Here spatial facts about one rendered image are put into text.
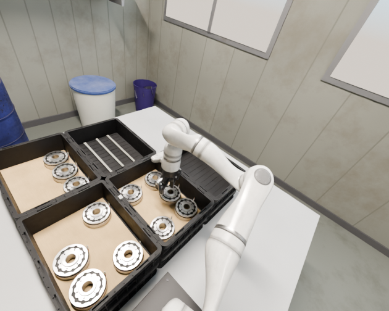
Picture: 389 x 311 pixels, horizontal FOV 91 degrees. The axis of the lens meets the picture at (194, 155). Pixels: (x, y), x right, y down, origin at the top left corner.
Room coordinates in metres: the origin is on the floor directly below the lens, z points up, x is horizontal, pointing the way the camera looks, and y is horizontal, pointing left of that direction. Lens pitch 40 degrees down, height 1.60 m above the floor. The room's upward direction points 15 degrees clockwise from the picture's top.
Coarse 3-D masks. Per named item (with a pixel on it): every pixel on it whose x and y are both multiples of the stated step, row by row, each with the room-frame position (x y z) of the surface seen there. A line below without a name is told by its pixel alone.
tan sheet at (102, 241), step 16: (64, 224) 0.32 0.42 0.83; (80, 224) 0.33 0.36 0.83; (112, 224) 0.37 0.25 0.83; (48, 240) 0.25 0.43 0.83; (64, 240) 0.26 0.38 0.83; (80, 240) 0.28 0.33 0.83; (96, 240) 0.29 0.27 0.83; (112, 240) 0.31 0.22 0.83; (128, 240) 0.32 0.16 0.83; (48, 256) 0.20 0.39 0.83; (96, 256) 0.24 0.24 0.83; (112, 256) 0.25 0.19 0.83; (128, 256) 0.27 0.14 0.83; (144, 256) 0.28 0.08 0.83; (112, 272) 0.21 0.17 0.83; (64, 288) 0.13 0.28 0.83; (112, 288) 0.16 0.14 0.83
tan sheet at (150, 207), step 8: (144, 176) 0.65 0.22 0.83; (128, 184) 0.58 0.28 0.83; (136, 184) 0.59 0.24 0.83; (168, 184) 0.65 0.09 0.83; (144, 192) 0.56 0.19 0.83; (152, 192) 0.57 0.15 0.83; (144, 200) 0.52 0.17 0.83; (152, 200) 0.53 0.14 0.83; (160, 200) 0.54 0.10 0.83; (136, 208) 0.46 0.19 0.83; (144, 208) 0.47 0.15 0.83; (152, 208) 0.48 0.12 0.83; (160, 208) 0.50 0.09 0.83; (168, 208) 0.51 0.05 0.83; (144, 216) 0.44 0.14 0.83; (152, 216) 0.45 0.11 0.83; (168, 216) 0.47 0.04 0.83; (176, 216) 0.48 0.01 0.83; (176, 224) 0.44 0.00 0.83; (184, 224) 0.45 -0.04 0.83; (176, 232) 0.40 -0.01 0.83
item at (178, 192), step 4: (176, 188) 0.61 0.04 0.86; (164, 192) 0.57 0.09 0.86; (176, 192) 0.58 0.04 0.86; (180, 192) 0.59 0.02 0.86; (164, 196) 0.54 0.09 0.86; (168, 196) 0.55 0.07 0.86; (172, 196) 0.55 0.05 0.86; (176, 196) 0.56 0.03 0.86; (168, 200) 0.53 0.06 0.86; (172, 200) 0.53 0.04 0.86; (176, 200) 0.54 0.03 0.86
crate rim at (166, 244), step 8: (144, 160) 0.67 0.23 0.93; (128, 168) 0.59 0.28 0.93; (112, 176) 0.52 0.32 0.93; (184, 176) 0.63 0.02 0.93; (112, 184) 0.48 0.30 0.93; (192, 184) 0.60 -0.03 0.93; (200, 192) 0.57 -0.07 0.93; (208, 208) 0.49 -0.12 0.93; (136, 216) 0.37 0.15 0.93; (200, 216) 0.45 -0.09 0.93; (144, 224) 0.35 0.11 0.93; (192, 224) 0.41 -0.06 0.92; (152, 232) 0.33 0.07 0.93; (184, 232) 0.37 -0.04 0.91; (160, 240) 0.31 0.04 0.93; (168, 240) 0.32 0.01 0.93
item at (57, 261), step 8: (64, 248) 0.23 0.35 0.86; (72, 248) 0.23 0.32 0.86; (80, 248) 0.24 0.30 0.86; (56, 256) 0.20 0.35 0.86; (80, 256) 0.22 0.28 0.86; (56, 264) 0.18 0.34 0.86; (80, 264) 0.20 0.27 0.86; (56, 272) 0.16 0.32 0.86; (64, 272) 0.16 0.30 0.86; (72, 272) 0.17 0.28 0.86
